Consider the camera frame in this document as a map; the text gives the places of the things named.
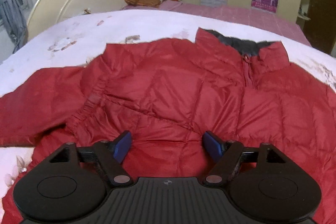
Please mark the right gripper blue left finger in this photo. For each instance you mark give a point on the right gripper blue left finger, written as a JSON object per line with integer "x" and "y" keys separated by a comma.
{"x": 110, "y": 155}

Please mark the white floral quilt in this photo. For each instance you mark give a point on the white floral quilt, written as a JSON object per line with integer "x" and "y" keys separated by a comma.
{"x": 78, "y": 41}

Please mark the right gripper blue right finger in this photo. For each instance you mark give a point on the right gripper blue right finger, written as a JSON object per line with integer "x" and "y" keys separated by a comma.
{"x": 226, "y": 154}

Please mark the brown wooden door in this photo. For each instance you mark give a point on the brown wooden door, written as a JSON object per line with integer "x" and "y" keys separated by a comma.
{"x": 320, "y": 29}

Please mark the pink checked bed sheet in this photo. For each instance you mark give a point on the pink checked bed sheet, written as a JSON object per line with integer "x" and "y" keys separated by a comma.
{"x": 183, "y": 20}

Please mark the red puffer down jacket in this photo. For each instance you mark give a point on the red puffer down jacket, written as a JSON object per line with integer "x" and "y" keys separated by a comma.
{"x": 167, "y": 94}

